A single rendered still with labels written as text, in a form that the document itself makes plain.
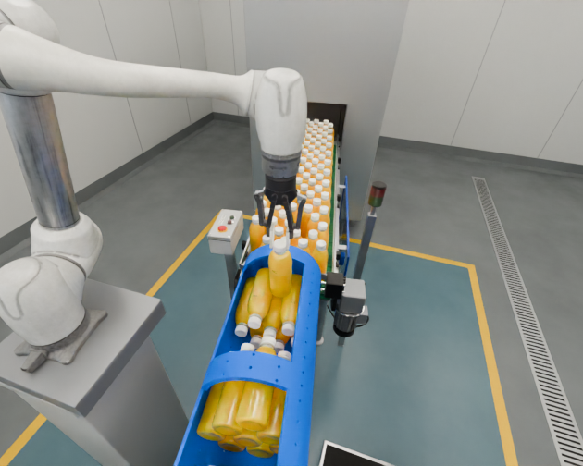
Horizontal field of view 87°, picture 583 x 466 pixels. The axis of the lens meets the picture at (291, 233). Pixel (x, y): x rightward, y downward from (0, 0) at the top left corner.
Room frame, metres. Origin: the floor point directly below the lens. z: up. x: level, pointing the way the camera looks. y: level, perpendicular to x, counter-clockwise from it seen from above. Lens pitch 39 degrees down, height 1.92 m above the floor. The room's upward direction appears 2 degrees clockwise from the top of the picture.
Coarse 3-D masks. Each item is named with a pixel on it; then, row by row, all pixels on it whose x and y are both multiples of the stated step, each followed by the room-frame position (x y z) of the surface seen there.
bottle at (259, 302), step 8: (264, 272) 0.72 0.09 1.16; (256, 280) 0.69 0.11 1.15; (264, 280) 0.68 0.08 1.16; (256, 288) 0.65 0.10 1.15; (264, 288) 0.65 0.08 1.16; (256, 296) 0.62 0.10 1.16; (264, 296) 0.62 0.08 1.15; (272, 296) 0.65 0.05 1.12; (248, 304) 0.60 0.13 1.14; (256, 304) 0.59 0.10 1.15; (264, 304) 0.59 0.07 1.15; (248, 312) 0.58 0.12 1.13; (256, 312) 0.57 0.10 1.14; (264, 312) 0.58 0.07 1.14
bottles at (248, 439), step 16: (240, 304) 0.63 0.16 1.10; (272, 304) 0.63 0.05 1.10; (240, 320) 0.58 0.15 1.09; (272, 320) 0.57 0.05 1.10; (240, 336) 0.54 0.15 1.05; (256, 336) 0.56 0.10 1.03; (272, 336) 0.53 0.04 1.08; (288, 336) 0.57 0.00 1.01; (208, 400) 0.33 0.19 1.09; (208, 416) 0.29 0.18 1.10; (208, 432) 0.26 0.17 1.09; (256, 432) 0.26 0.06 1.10; (224, 448) 0.26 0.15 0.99; (240, 448) 0.25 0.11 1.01; (256, 448) 0.25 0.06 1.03; (272, 448) 0.24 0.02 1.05
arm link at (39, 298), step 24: (24, 264) 0.54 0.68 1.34; (48, 264) 0.56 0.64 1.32; (72, 264) 0.62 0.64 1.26; (0, 288) 0.47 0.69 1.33; (24, 288) 0.48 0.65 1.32; (48, 288) 0.50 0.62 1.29; (72, 288) 0.56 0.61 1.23; (0, 312) 0.45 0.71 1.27; (24, 312) 0.45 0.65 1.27; (48, 312) 0.47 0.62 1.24; (72, 312) 0.51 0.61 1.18; (24, 336) 0.44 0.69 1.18; (48, 336) 0.45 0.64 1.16
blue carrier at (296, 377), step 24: (264, 264) 0.79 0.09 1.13; (312, 264) 0.74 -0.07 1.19; (240, 288) 0.70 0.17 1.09; (312, 288) 0.64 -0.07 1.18; (312, 312) 0.56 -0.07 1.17; (312, 336) 0.49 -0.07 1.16; (216, 360) 0.39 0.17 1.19; (240, 360) 0.37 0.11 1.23; (264, 360) 0.37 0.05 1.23; (312, 360) 0.42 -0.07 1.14; (288, 384) 0.33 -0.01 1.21; (312, 384) 0.37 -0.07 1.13; (288, 408) 0.28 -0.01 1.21; (192, 432) 0.26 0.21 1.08; (288, 432) 0.23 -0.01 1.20; (192, 456) 0.22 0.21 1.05; (216, 456) 0.24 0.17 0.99; (240, 456) 0.25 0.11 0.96; (288, 456) 0.19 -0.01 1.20
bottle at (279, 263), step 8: (272, 256) 0.64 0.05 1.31; (280, 256) 0.63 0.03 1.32; (288, 256) 0.64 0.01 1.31; (272, 264) 0.63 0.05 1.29; (280, 264) 0.62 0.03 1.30; (288, 264) 0.63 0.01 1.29; (272, 272) 0.63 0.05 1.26; (280, 272) 0.62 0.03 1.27; (288, 272) 0.63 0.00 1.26; (272, 280) 0.63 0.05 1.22; (280, 280) 0.62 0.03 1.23; (288, 280) 0.63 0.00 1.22; (272, 288) 0.64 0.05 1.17; (280, 288) 0.63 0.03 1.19; (288, 288) 0.64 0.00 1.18; (280, 296) 0.63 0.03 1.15
